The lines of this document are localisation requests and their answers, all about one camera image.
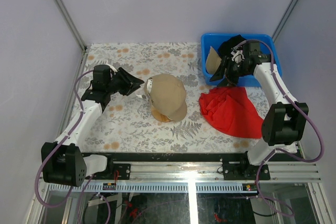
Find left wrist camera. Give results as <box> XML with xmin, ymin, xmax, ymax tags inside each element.
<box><xmin>107</xmin><ymin>64</ymin><xmax>118</xmax><ymax>73</ymax></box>

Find left aluminium corner post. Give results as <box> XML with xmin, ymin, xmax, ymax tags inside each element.
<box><xmin>53</xmin><ymin>0</ymin><xmax>87</xmax><ymax>52</ymax></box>

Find blue plastic bin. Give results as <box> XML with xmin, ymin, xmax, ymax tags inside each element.
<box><xmin>200</xmin><ymin>33</ymin><xmax>282</xmax><ymax>87</ymax></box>

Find black cap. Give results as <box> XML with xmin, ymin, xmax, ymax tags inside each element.
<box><xmin>218</xmin><ymin>35</ymin><xmax>246</xmax><ymax>58</ymax></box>

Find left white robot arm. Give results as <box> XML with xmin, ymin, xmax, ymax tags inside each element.
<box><xmin>40</xmin><ymin>64</ymin><xmax>144</xmax><ymax>187</ymax></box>

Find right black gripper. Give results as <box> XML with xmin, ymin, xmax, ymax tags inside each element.
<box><xmin>209</xmin><ymin>56</ymin><xmax>250</xmax><ymax>88</ymax></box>

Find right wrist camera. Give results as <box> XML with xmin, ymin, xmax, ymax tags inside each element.
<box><xmin>231</xmin><ymin>49</ymin><xmax>245</xmax><ymax>63</ymax></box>

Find tan baseball cap with logo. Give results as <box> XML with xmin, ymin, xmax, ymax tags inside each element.
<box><xmin>149</xmin><ymin>73</ymin><xmax>187</xmax><ymax>122</ymax></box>

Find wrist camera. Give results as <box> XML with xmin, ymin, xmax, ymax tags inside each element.
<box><xmin>107</xmin><ymin>64</ymin><xmax>118</xmax><ymax>73</ymax></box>
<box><xmin>231</xmin><ymin>49</ymin><xmax>245</xmax><ymax>63</ymax></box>

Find purple cable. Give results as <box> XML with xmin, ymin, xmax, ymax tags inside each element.
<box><xmin>235</xmin><ymin>39</ymin><xmax>325</xmax><ymax>217</ymax></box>
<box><xmin>35</xmin><ymin>69</ymin><xmax>95</xmax><ymax>208</ymax></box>

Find wooden hat stand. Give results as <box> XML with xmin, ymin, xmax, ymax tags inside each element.
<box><xmin>151</xmin><ymin>106</ymin><xmax>173</xmax><ymax>123</ymax></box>

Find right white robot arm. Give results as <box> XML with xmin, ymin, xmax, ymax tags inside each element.
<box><xmin>199</xmin><ymin>36</ymin><xmax>309</xmax><ymax>179</ymax></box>

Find white baseball cap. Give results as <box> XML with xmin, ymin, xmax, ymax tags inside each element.
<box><xmin>135</xmin><ymin>78</ymin><xmax>153</xmax><ymax>101</ymax></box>

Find aluminium front rail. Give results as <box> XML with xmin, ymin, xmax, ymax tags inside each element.
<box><xmin>39</xmin><ymin>160</ymin><xmax>322</xmax><ymax>183</ymax></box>

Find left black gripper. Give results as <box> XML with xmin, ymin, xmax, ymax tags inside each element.
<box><xmin>107</xmin><ymin>68</ymin><xmax>145</xmax><ymax>96</ymax></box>

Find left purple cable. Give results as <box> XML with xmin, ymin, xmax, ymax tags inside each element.
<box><xmin>35</xmin><ymin>69</ymin><xmax>95</xmax><ymax>208</ymax></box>

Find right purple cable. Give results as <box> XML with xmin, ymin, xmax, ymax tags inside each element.
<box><xmin>235</xmin><ymin>39</ymin><xmax>325</xmax><ymax>217</ymax></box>

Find red cloth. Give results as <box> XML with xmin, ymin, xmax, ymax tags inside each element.
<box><xmin>198</xmin><ymin>87</ymin><xmax>264</xmax><ymax>139</ymax></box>

